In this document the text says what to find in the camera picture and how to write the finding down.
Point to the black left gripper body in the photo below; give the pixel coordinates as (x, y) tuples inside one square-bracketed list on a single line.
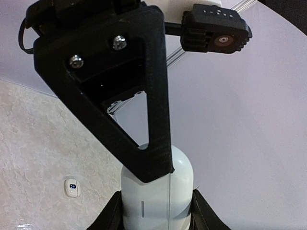
[(45, 16)]

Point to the white stem earbud charging case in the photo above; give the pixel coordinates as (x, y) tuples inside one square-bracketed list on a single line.
[(72, 188)]

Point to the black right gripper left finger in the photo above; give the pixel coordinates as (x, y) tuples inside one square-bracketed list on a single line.
[(111, 217)]

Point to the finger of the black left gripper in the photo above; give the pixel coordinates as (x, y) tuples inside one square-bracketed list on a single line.
[(91, 66)]

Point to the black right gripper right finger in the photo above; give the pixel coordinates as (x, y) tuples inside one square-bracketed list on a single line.
[(203, 216)]

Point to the white oval earbud charging case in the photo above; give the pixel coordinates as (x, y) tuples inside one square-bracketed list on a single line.
[(163, 204)]

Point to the left aluminium wall post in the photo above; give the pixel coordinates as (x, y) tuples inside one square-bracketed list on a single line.
[(175, 56)]

